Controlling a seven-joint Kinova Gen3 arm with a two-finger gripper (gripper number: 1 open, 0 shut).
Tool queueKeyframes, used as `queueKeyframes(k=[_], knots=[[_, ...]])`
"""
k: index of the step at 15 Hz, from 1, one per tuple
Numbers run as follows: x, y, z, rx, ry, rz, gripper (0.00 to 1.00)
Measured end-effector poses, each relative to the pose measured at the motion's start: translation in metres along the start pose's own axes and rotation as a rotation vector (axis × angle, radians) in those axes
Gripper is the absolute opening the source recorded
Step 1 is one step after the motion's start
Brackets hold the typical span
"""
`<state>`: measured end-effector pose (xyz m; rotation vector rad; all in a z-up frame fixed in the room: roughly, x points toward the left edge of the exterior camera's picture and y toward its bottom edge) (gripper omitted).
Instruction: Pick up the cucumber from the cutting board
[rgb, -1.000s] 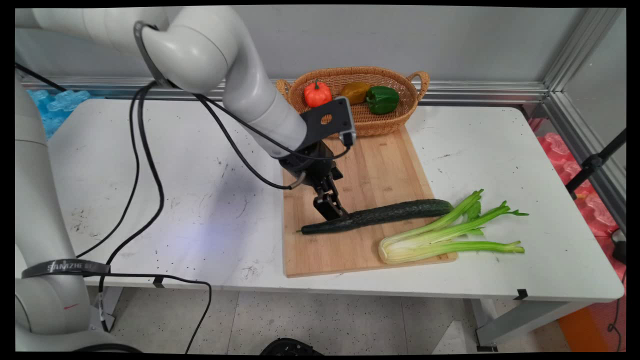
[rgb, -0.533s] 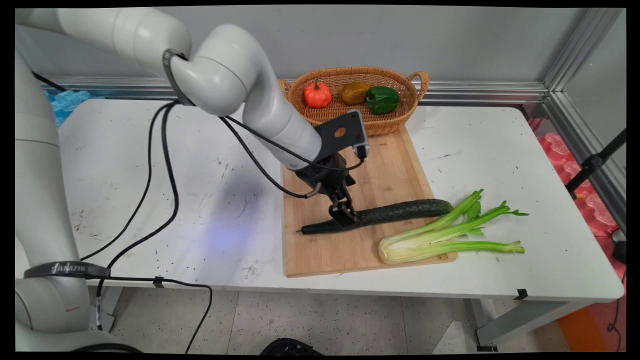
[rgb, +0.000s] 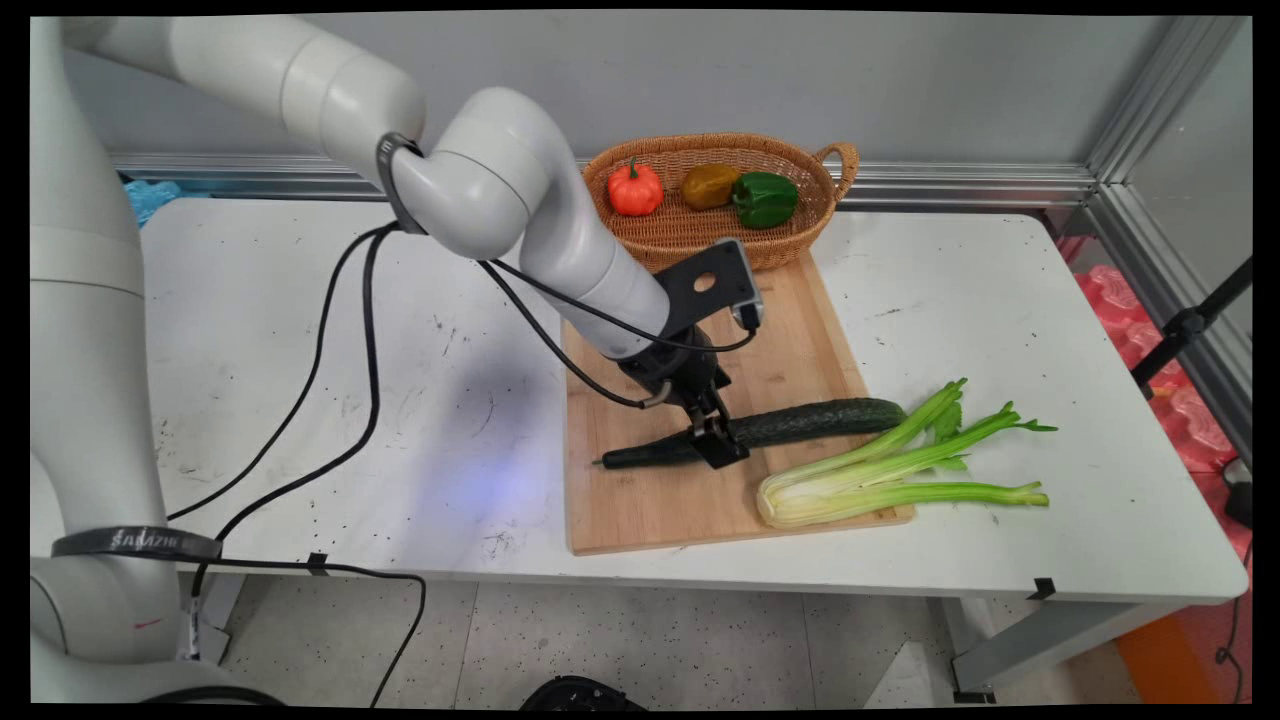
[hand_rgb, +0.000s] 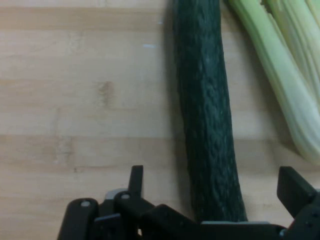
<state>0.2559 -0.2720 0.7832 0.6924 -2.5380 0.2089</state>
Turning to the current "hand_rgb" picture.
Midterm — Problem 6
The green celery bunch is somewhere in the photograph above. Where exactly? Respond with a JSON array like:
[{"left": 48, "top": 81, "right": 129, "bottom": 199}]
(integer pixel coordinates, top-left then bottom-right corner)
[{"left": 226, "top": 0, "right": 320, "bottom": 166}]

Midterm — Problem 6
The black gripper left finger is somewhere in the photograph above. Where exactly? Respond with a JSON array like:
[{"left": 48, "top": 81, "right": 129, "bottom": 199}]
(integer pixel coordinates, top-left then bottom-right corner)
[{"left": 57, "top": 164, "right": 162, "bottom": 240}]

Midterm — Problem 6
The wooden cutting board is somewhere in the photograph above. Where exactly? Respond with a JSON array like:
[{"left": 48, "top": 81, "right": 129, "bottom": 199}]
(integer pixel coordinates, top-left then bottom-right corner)
[{"left": 0, "top": 0, "right": 320, "bottom": 240}]

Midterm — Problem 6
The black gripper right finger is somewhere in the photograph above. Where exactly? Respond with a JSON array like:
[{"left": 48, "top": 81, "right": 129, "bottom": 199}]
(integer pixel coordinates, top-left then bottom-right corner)
[{"left": 276, "top": 166, "right": 320, "bottom": 240}]

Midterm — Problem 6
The dark green cucumber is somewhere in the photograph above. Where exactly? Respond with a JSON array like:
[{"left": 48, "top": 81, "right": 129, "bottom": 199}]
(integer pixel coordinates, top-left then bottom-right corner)
[{"left": 171, "top": 0, "right": 250, "bottom": 223}]

